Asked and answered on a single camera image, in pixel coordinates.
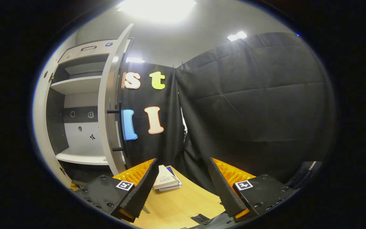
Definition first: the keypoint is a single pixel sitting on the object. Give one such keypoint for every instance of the ceiling light panel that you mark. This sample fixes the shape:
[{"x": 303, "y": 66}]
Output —
[
  {"x": 135, "y": 60},
  {"x": 237, "y": 36},
  {"x": 157, "y": 8}
]

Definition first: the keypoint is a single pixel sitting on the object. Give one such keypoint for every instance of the white cabinet door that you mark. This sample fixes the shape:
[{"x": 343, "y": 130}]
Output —
[
  {"x": 105, "y": 95},
  {"x": 41, "y": 127}
]

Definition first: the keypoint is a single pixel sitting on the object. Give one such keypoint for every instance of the white cabinet with grey interior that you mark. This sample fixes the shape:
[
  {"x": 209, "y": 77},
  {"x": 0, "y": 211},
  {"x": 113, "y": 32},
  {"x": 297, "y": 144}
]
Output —
[{"x": 81, "y": 86}]

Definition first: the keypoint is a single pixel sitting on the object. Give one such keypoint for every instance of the white cabinet drawer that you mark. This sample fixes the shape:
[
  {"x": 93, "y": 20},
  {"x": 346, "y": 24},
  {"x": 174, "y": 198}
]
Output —
[{"x": 75, "y": 53}]

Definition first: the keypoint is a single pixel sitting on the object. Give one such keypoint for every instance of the dark object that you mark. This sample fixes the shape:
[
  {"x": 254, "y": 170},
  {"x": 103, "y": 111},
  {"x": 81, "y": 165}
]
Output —
[{"x": 307, "y": 176}]

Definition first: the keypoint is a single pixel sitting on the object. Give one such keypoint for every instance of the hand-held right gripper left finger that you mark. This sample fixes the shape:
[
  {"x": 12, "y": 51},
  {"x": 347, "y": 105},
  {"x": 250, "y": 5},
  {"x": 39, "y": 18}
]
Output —
[{"x": 143, "y": 187}]

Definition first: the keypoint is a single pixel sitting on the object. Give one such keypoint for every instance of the black backdrop cloth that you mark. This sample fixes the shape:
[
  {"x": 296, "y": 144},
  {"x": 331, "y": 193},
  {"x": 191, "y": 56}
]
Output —
[{"x": 259, "y": 95}]

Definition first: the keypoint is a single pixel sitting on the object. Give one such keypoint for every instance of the blue book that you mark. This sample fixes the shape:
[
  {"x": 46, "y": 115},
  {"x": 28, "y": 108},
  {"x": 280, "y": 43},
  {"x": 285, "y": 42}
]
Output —
[{"x": 176, "y": 178}]

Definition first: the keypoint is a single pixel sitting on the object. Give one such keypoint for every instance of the small black clip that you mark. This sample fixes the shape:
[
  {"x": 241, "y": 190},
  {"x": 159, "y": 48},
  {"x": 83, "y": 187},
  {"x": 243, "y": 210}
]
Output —
[{"x": 200, "y": 218}]

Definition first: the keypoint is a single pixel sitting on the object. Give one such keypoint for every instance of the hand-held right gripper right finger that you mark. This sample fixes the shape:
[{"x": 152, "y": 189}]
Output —
[{"x": 222, "y": 187}]

